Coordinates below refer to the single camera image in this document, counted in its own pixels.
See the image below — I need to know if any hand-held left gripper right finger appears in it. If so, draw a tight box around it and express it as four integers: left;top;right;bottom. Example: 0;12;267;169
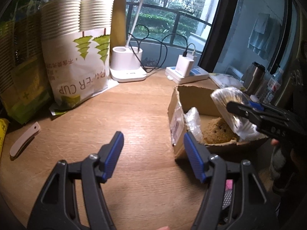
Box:
183;132;280;230

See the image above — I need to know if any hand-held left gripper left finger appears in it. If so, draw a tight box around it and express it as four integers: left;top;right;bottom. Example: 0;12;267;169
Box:
27;131;125;230

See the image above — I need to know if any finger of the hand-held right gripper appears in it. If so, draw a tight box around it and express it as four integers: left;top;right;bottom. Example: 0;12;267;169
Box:
248;100;266;112
226;101;267;125

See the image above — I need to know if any cotton swab bag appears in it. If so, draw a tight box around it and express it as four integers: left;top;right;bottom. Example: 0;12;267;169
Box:
210;87;261;141

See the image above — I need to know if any cardboard box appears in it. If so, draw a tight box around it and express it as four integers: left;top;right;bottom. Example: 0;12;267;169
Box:
167;84;268;161

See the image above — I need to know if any person's right hand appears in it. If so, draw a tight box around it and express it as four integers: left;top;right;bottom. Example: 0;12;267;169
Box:
271;138;307;171

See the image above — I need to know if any clear plastic water bottle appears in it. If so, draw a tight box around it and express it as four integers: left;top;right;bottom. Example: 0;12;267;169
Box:
261;68;285;104

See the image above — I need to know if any steel thermos mug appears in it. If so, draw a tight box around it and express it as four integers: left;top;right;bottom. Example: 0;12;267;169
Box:
244;62;266;97

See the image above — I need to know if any clear plastic bag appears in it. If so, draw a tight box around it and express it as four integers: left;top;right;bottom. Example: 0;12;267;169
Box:
183;107;204;142

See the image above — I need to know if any white wipes packet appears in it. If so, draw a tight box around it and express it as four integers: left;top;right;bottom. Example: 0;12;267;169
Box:
209;73;245;90

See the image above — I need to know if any dark patterned cloth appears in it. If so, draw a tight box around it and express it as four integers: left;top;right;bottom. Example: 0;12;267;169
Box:
222;191;233;212

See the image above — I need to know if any white flat box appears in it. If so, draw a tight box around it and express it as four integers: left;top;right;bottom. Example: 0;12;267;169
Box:
165;65;210;84

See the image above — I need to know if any hanging teal towel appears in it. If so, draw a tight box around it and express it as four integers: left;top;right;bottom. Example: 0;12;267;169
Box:
248;13;280;61

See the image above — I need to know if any white desk lamp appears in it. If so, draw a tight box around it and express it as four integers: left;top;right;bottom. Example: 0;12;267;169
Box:
110;0;194;83

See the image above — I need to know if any white folding knife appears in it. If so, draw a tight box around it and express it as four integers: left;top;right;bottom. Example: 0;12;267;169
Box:
10;122;41;161

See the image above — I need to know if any white paper cup pack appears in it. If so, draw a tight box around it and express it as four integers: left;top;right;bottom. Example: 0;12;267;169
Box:
40;0;115;112

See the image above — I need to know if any black balcony railing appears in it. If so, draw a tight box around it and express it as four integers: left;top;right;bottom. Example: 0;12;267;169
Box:
126;1;213;49

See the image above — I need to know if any yellow packet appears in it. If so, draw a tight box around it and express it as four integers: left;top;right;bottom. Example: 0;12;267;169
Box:
0;118;10;150

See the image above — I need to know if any green paper cup pack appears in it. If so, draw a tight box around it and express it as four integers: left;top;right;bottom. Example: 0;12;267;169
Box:
0;0;53;125

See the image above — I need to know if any white charger with cable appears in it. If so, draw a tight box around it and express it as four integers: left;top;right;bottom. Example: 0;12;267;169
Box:
176;54;197;77

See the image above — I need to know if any black sliding door frame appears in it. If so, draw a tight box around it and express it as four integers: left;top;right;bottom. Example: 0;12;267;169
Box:
199;0;241;73

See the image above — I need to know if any black cable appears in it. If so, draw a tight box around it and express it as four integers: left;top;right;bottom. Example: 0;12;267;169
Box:
128;25;196;73

